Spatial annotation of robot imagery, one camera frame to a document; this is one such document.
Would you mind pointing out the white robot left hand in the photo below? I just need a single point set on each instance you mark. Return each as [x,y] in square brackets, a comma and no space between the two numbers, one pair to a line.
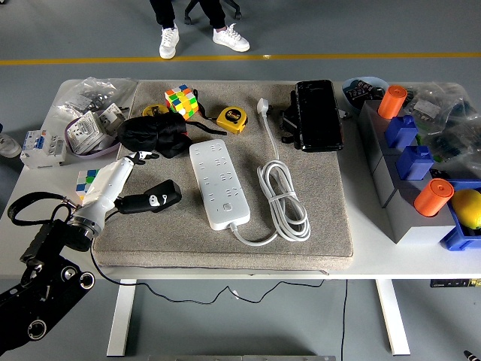
[109,184]

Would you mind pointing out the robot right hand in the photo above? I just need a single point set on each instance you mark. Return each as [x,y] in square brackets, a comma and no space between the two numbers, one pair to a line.
[472,356]

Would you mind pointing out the white power strip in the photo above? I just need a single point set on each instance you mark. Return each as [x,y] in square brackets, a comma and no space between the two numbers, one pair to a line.
[218,180]

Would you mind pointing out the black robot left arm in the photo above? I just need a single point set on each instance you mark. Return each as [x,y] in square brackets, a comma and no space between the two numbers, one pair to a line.
[49,286]

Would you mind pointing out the colourful puzzle cube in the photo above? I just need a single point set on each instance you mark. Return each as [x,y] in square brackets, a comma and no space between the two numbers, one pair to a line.
[84,182]
[182,101]

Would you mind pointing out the large white socket plate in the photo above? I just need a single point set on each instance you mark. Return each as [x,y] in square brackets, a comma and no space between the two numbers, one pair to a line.
[84,129]

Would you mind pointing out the black cloth pouch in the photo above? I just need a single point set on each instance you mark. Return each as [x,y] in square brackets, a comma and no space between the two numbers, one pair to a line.
[150,135]

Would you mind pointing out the small white socket plate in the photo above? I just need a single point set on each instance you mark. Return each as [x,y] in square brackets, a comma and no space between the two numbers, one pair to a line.
[111,116]

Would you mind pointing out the white circuit breaker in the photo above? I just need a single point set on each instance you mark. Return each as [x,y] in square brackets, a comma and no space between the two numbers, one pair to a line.
[41,150]

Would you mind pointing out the black table control panel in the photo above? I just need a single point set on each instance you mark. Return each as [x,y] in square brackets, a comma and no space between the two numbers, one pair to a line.
[451,283]

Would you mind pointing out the grey-brown mat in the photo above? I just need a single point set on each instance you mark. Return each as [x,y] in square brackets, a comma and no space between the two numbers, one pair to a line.
[169,233]

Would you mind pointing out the round yellow black tape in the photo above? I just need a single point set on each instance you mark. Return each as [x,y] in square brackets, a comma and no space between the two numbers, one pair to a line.
[152,111]

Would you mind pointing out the white table leg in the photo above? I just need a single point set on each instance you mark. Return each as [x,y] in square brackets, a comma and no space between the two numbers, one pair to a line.
[392,319]
[120,319]

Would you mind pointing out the clear bag of screws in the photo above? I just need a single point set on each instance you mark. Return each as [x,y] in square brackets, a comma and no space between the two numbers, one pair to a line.
[80,98]

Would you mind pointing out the blue plastic bin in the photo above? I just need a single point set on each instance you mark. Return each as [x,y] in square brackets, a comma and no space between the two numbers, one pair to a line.
[456,240]

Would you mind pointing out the yellow tape measure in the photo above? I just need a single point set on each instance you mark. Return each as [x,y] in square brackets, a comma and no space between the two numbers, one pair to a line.
[232,118]

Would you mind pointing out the grey holder block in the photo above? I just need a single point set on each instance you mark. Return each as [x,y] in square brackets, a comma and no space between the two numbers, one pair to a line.
[409,229]
[370,124]

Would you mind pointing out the yellow lemon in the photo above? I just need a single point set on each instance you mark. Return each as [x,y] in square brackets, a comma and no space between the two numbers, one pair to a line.
[467,208]

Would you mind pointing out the seated person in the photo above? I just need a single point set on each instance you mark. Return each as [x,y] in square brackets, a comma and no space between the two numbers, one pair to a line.
[167,41]

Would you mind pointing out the orange cylinder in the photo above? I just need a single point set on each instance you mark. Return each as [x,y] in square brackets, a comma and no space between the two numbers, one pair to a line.
[432,199]
[392,101]

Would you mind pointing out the small black part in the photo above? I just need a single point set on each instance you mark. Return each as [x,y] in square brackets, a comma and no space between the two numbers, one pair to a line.
[439,174]

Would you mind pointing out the black office chair base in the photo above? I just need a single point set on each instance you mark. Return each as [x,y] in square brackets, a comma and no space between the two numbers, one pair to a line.
[189,11]

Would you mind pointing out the blue plastic block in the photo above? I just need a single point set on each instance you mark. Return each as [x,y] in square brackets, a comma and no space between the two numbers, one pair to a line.
[413,163]
[400,131]

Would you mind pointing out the clear bag of dark parts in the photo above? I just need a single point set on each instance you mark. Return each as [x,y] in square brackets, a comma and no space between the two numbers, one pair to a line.
[462,143]

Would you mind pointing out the glossy black case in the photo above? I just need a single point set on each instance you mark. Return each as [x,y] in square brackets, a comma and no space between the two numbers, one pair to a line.
[319,116]

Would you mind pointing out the clear bag with white label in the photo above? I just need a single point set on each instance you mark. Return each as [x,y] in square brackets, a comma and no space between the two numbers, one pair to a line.
[428,105]

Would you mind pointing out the light blue bowl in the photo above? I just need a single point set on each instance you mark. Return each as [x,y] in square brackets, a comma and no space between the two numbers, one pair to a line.
[351,105]

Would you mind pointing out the black component packets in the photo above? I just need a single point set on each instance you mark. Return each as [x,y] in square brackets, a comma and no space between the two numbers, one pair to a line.
[362,92]

